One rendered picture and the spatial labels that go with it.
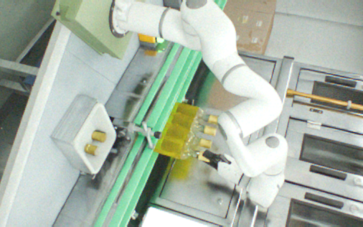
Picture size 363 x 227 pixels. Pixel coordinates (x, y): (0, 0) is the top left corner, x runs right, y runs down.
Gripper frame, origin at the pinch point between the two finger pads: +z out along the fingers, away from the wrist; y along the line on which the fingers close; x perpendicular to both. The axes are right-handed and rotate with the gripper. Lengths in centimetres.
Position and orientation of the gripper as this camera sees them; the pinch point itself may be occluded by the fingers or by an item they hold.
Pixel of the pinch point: (208, 157)
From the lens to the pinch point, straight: 134.4
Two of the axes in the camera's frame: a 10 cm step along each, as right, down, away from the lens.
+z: -8.1, -4.3, 3.9
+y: -0.8, -5.9, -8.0
